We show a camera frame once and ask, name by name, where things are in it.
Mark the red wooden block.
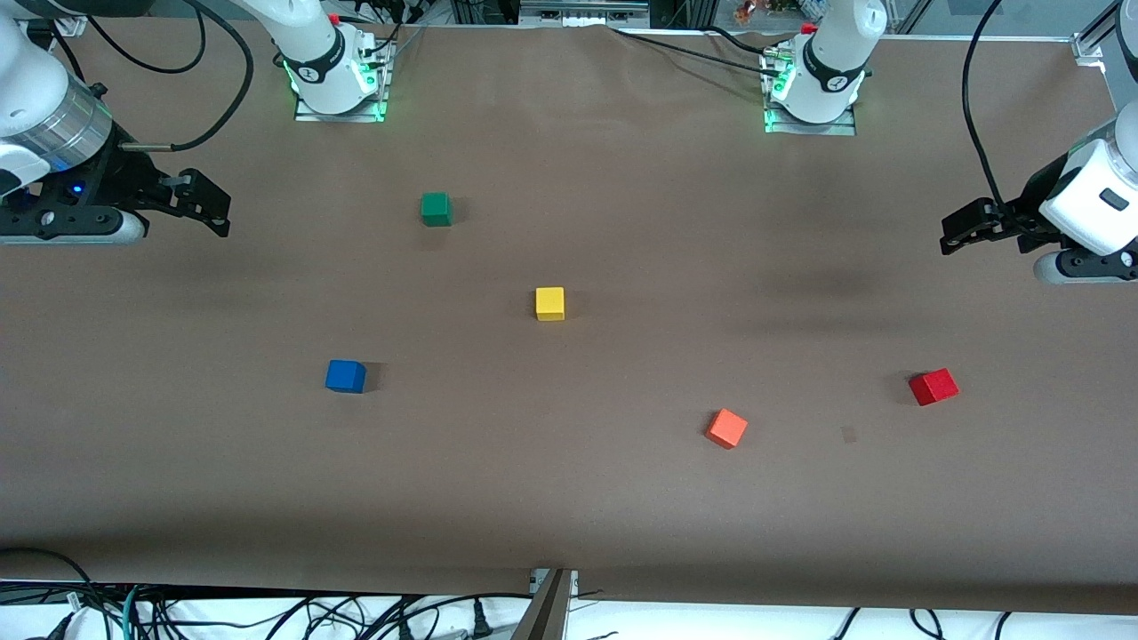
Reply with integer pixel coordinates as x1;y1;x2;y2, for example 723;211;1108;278
909;367;960;407

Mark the blue wooden block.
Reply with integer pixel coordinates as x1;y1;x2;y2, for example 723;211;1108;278
325;359;367;394

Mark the orange wooden block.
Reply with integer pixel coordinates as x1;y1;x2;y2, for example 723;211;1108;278
706;408;749;450

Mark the brown paper table cover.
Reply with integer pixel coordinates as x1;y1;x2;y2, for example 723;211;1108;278
0;22;1138;616

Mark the dark metal beam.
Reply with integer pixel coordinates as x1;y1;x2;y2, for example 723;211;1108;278
509;569;574;640

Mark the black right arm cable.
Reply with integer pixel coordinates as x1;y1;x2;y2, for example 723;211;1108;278
118;0;256;154

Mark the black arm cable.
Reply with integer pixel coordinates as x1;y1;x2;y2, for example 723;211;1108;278
118;0;256;154
961;0;1010;214

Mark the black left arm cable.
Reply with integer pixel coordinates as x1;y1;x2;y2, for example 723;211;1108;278
961;0;1010;214

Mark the black looped cable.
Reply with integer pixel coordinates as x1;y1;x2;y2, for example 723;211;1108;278
84;4;208;76

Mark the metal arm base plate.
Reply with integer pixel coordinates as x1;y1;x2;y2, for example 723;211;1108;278
763;49;857;137
293;40;390;123

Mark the aluminium frame profile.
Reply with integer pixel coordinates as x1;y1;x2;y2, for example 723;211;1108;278
1071;0;1123;63

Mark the short black table cable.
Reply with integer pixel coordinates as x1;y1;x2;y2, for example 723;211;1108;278
707;25;794;56

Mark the long black table cable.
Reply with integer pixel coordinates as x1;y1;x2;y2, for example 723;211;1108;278
612;27;783;79

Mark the aluminium rail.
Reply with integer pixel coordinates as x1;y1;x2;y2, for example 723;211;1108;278
520;0;650;28

